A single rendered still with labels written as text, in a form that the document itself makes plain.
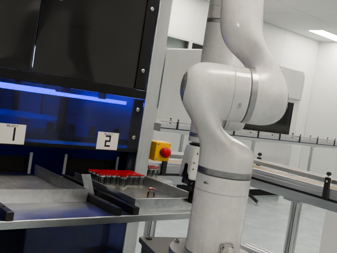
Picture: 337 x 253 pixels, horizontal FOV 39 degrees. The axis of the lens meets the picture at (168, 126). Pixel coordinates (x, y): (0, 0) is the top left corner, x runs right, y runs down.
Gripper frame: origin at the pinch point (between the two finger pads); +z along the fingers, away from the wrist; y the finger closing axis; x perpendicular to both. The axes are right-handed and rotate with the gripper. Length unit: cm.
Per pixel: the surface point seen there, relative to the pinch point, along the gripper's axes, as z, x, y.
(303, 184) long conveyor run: 0, -18, -82
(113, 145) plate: -8.5, -38.7, 4.4
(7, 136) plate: -9, -39, 42
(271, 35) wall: -185, -499, -633
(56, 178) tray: 1.9, -30.7, 28.4
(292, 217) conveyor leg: 16, -23, -86
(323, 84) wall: -116, -472, -795
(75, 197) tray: 2.9, -12.8, 31.6
